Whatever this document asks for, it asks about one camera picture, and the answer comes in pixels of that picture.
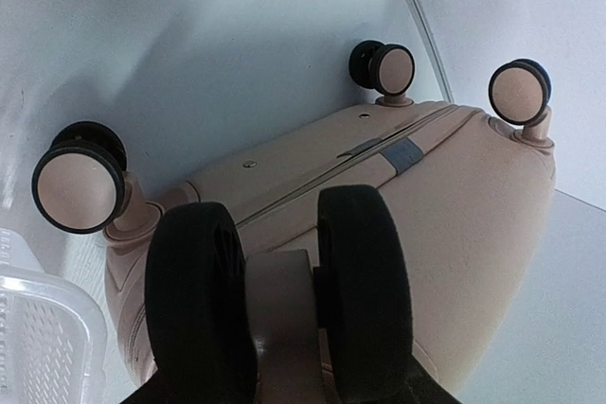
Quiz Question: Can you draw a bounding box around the white perforated plastic basket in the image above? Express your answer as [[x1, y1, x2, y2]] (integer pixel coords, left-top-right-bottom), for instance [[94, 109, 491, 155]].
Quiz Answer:
[[1, 229, 107, 403]]

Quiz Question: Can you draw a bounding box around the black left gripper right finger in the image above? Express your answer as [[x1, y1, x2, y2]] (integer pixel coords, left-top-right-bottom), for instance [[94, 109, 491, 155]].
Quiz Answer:
[[313, 185, 455, 403]]

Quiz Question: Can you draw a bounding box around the pink hard-shell suitcase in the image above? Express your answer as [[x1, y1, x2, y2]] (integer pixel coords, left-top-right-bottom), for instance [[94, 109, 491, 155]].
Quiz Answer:
[[31, 40, 555, 403]]

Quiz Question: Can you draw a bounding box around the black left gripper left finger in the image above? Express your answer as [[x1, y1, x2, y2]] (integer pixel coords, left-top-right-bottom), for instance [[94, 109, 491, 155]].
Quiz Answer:
[[144, 202, 258, 403]]

